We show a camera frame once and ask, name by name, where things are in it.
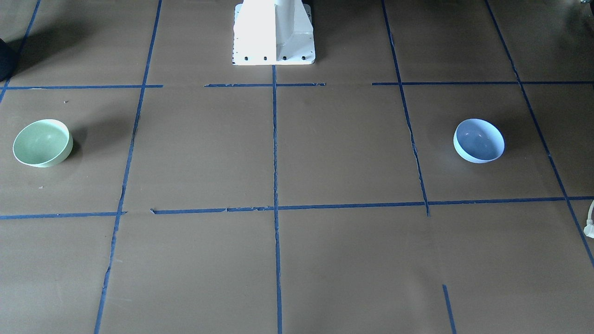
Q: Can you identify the blue bowl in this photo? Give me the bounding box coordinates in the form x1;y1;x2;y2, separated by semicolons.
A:
452;118;505;164

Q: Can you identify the green bowl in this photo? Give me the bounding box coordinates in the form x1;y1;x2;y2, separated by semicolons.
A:
13;119;74;168

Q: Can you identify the white power plug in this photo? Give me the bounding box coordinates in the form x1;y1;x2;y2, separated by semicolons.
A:
583;200;594;239

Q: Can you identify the dark round object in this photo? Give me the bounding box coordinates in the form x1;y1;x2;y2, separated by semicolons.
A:
0;39;18;81

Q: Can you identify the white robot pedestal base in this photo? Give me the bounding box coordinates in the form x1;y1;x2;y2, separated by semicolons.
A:
232;0;316;66

